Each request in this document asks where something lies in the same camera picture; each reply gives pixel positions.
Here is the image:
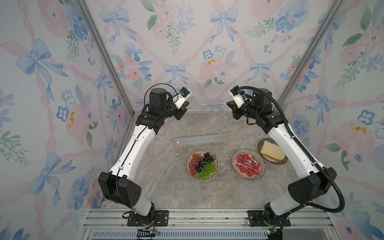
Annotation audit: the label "slice of bread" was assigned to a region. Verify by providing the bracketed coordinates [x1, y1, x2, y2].
[260, 141, 286, 161]

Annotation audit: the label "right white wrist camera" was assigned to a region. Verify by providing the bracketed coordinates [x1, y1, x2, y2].
[228, 86, 245, 109]

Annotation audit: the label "red strawberries pile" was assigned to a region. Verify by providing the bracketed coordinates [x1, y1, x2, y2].
[235, 154, 261, 177]

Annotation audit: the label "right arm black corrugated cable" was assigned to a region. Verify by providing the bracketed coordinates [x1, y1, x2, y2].
[239, 85, 346, 214]

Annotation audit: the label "glass bowl with striped rim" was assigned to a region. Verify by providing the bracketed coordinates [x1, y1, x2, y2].
[231, 148, 267, 181]

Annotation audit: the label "mixed colour grapes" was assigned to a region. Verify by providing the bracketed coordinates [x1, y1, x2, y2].
[188, 151, 218, 180]

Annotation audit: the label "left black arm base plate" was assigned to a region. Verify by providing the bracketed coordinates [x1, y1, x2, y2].
[124, 210, 169, 227]

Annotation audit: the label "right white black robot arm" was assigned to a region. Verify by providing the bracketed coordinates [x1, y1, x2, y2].
[227, 86, 345, 226]

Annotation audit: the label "aluminium mounting rail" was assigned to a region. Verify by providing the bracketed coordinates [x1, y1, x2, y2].
[78, 208, 340, 240]

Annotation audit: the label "dark blue yellow-rimmed plate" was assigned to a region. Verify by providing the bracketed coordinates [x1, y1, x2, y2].
[256, 137, 290, 167]

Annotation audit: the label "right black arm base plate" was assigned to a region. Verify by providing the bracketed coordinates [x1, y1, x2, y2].
[247, 210, 291, 227]

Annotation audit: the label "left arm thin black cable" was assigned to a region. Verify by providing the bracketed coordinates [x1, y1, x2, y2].
[115, 83, 184, 219]

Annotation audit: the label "cream plastic wrap dispenser box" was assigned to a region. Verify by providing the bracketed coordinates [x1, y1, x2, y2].
[174, 134, 228, 147]

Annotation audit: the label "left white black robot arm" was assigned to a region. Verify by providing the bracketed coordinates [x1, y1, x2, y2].
[98, 87, 191, 226]

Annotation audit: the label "round plate with grapes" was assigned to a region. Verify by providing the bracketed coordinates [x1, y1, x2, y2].
[185, 149, 220, 182]

